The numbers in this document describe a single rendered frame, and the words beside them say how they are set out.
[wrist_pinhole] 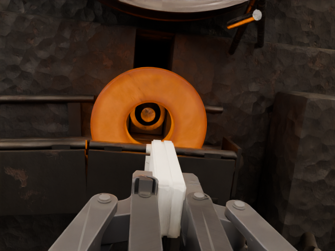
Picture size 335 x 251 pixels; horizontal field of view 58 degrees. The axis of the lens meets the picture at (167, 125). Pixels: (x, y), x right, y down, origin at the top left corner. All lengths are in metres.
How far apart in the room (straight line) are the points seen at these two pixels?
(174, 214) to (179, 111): 0.26
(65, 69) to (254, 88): 0.30
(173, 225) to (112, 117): 0.26
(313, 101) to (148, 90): 0.21
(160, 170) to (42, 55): 0.36
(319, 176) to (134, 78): 0.28
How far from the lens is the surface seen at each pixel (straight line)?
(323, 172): 0.47
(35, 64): 0.50
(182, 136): 0.41
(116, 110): 0.40
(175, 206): 0.16
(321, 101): 0.44
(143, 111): 0.49
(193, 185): 0.17
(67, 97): 0.48
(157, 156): 0.18
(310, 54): 0.55
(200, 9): 0.39
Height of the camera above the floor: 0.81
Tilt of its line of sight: 11 degrees down
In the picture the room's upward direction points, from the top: 6 degrees clockwise
